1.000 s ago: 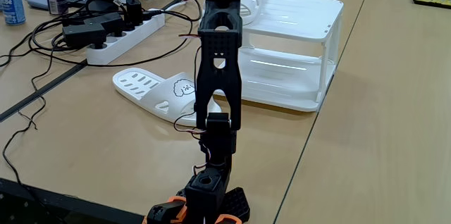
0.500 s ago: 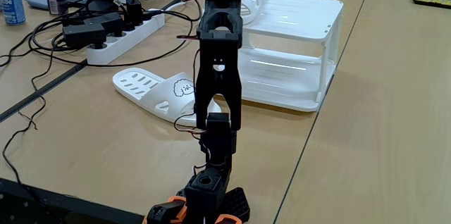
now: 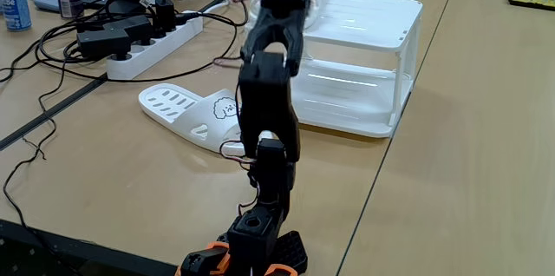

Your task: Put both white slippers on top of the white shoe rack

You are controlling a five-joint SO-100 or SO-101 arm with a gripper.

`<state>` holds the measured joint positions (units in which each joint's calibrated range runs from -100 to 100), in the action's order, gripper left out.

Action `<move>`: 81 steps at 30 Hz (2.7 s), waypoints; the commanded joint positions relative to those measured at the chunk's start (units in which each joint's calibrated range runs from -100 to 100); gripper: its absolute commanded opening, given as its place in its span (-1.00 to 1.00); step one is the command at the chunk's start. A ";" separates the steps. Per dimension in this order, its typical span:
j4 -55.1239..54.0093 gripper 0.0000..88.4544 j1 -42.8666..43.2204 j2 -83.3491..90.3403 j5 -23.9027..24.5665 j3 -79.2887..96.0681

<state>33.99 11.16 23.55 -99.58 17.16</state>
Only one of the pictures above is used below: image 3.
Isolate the white slipper with dog print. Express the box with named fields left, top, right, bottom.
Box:
left=137, top=82, right=274, bottom=156
left=247, top=0, right=327, bottom=30

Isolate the white plastic shoe rack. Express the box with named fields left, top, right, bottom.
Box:
left=244, top=0, right=424, bottom=140

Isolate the white power strip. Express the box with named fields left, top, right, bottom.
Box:
left=105, top=10, right=205, bottom=82

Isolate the black plug charger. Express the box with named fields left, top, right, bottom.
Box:
left=153, top=0, right=178, bottom=34

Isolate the black adapter with green light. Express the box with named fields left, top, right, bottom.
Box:
left=102, top=14, right=153, bottom=46

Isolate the black power adapter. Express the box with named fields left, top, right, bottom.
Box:
left=76, top=28, right=132, bottom=62

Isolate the grey computer mouse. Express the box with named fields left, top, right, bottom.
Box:
left=32, top=0, right=62, bottom=13

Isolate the blue drink can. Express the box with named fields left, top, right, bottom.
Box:
left=0, top=0, right=33, bottom=32

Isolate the long black cable loop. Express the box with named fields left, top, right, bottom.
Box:
left=36, top=15, right=239, bottom=84

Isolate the thin black cable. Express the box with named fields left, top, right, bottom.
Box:
left=2, top=56, right=69, bottom=229

